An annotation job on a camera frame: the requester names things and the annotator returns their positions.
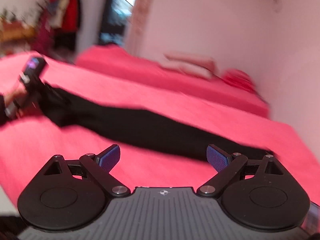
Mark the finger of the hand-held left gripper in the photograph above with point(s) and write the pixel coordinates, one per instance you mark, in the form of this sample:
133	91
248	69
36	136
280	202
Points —
43	92

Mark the pink pillow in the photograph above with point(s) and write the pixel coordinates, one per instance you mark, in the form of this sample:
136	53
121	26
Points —
190	60
195	72

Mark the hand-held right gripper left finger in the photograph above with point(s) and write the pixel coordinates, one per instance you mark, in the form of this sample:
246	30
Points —
110	158

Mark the dark framed window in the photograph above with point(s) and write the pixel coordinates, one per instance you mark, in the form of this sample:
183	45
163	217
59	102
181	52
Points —
120	7

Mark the pink curtain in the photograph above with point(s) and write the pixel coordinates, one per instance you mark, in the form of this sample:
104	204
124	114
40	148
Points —
140	15

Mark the wooden shelf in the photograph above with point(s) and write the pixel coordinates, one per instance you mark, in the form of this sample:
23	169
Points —
15	30

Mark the folded red blanket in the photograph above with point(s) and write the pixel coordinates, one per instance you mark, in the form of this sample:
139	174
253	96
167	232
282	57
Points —
236	80

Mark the hanging red jacket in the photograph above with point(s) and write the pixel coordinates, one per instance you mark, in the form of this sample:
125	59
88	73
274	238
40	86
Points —
71	12

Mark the person's left hand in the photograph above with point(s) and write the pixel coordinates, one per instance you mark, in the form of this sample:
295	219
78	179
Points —
13	96

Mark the black pants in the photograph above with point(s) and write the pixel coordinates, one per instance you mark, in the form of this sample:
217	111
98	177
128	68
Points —
140	127

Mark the coral bed cover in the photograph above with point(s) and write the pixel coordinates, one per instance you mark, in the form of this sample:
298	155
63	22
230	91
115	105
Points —
125	65

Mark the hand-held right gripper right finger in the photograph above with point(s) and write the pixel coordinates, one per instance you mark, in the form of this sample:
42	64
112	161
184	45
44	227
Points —
217	158

